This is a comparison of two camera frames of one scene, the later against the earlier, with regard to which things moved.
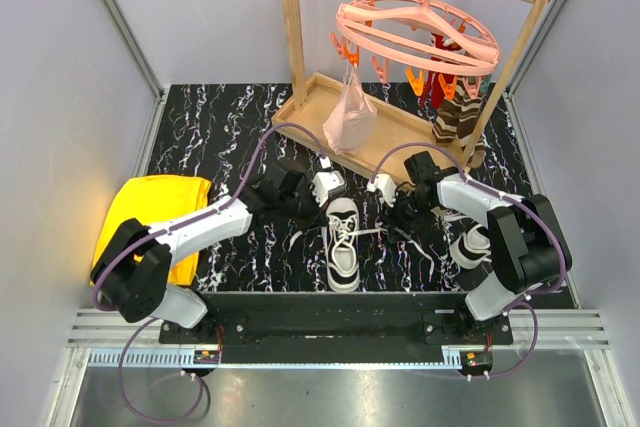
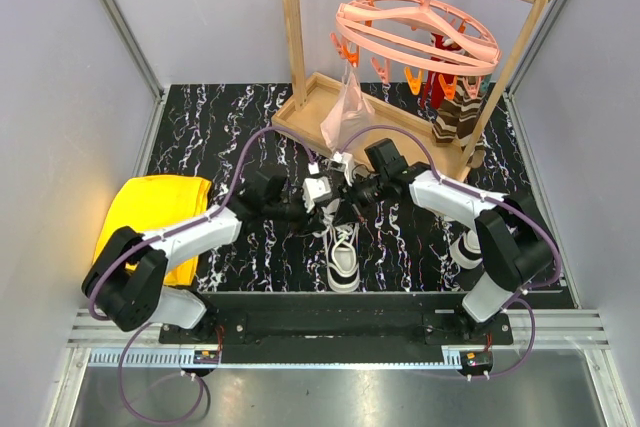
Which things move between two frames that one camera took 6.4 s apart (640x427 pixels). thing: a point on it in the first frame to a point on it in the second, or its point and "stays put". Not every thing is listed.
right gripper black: (395, 220) to (351, 194)
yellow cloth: (153, 199) stays put
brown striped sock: (456, 118) stays put
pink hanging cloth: (352, 115) stays put
